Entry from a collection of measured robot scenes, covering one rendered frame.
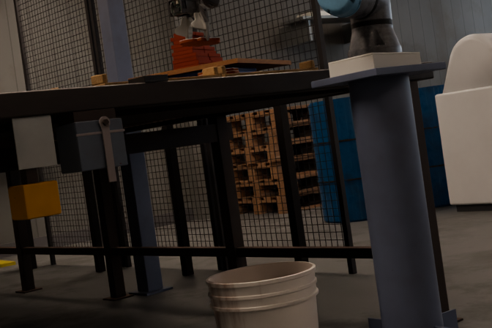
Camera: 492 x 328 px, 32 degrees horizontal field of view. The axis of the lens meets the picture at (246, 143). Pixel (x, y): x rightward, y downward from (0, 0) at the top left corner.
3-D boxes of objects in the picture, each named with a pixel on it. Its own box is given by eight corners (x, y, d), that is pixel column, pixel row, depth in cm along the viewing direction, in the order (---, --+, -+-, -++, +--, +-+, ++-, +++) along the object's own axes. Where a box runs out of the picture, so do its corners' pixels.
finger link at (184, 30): (170, 45, 271) (173, 16, 268) (187, 43, 274) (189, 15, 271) (176, 47, 269) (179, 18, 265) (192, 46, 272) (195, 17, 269)
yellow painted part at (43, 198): (62, 213, 202) (48, 113, 202) (27, 220, 196) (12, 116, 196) (45, 214, 208) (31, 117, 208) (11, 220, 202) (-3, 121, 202)
